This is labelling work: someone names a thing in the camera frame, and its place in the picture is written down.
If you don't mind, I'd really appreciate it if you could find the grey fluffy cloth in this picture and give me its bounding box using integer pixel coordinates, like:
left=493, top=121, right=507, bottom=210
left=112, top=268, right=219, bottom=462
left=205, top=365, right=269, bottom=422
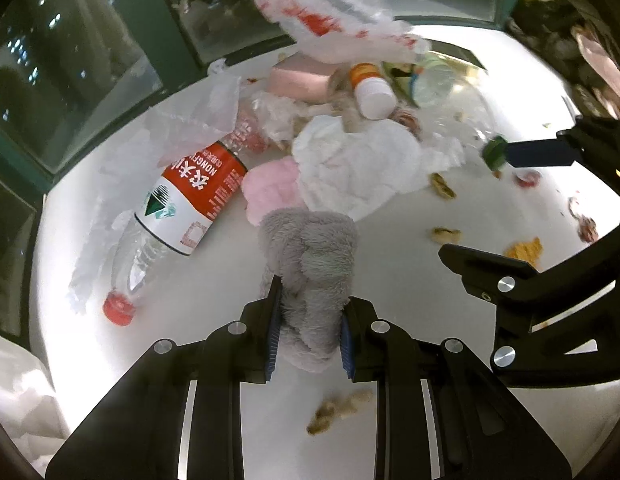
left=259, top=208, right=359, bottom=373

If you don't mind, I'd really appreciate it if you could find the orange peel scrap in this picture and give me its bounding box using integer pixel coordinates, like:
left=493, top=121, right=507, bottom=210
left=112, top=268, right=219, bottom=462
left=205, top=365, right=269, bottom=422
left=503, top=237, right=543, bottom=269

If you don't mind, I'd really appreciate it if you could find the red bottle cap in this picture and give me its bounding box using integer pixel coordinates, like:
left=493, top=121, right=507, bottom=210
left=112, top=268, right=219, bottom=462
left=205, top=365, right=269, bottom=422
left=513, top=169, right=542, bottom=188

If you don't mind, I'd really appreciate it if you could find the green bottle cap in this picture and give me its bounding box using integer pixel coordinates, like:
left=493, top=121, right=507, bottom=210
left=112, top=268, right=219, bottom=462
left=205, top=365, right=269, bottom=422
left=480, top=136, right=508, bottom=172

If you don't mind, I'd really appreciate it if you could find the food crumb scrap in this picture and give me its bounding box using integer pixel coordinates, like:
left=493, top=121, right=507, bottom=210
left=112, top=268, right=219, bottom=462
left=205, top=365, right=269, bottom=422
left=307, top=389, right=375, bottom=436

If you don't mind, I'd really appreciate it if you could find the brown snack scrap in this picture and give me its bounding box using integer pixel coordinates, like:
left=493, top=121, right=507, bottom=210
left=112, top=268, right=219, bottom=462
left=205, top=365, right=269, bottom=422
left=429, top=172, right=456, bottom=200

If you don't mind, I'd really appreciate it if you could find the clear green drink bottle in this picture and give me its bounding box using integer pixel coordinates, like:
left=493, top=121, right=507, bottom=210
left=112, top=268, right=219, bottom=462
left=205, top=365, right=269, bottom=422
left=383, top=53, right=456, bottom=108

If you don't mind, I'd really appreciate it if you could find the white orange pill bottle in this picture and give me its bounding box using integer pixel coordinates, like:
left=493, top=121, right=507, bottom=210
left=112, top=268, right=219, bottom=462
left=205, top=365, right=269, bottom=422
left=349, top=63, right=398, bottom=120

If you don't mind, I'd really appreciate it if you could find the red label plastic bottle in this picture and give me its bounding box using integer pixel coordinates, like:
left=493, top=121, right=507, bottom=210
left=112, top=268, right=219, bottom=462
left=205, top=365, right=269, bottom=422
left=103, top=133, right=250, bottom=326

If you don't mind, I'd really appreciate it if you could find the white crumpled tissue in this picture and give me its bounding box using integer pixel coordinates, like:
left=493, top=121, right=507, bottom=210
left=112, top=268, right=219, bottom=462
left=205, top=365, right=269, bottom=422
left=292, top=115, right=465, bottom=221

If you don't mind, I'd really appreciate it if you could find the pink crumpled tissue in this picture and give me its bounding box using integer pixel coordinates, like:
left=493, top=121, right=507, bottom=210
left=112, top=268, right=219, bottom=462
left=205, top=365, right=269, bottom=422
left=240, top=156, right=306, bottom=226

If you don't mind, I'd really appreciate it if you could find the red white plastic bag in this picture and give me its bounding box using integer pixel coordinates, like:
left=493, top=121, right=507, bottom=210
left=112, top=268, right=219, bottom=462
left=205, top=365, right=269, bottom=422
left=255, top=0, right=432, bottom=64

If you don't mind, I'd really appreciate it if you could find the pink sponge block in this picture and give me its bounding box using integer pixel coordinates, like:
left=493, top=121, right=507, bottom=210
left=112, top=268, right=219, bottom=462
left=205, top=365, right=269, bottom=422
left=268, top=53, right=344, bottom=104

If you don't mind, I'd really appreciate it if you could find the clear plastic wrap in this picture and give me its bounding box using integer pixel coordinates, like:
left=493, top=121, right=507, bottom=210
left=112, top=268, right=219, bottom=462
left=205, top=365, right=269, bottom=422
left=144, top=73, right=240, bottom=167

